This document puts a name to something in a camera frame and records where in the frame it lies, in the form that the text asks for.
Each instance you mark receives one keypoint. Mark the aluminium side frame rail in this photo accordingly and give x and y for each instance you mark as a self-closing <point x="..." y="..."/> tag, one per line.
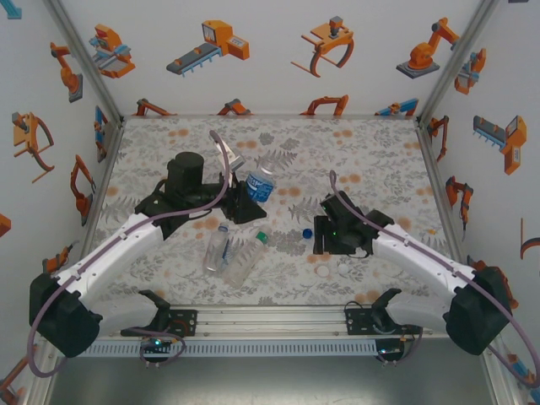
<point x="441" y="190"/>
<point x="100" y="190"/>

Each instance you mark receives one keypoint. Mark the clear bottle with narrow label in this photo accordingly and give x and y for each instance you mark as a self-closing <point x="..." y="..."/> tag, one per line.
<point x="213" y="253"/>

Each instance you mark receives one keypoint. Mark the floral table mat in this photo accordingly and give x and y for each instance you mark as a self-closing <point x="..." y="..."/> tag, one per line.
<point x="295" y="139"/>

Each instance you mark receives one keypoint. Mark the aluminium frame post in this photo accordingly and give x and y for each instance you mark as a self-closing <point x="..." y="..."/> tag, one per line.
<point x="452" y="63"/>
<point x="40" y="392"/>
<point x="502" y="384"/>
<point x="86" y="63"/>

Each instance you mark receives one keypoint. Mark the aluminium rear frame rail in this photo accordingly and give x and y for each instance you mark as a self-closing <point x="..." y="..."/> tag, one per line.
<point x="270" y="116"/>

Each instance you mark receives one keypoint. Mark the clear bottle with blue label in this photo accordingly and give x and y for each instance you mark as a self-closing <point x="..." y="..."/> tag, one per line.
<point x="259" y="187"/>

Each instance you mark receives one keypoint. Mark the clear bottle with green label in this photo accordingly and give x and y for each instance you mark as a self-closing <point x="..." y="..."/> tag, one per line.
<point x="242" y="261"/>

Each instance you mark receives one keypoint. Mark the small circuit board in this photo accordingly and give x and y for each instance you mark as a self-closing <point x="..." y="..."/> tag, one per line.
<point x="388" y="350"/>
<point x="156" y="343"/>

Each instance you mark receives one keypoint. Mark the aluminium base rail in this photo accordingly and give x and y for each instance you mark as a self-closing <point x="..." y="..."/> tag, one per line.
<point x="270" y="320"/>

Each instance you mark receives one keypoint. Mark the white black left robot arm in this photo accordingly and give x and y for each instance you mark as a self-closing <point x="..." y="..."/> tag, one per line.
<point x="105" y="257"/>

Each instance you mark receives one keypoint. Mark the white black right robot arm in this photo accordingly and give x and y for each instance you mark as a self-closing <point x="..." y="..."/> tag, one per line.
<point x="417" y="263"/>

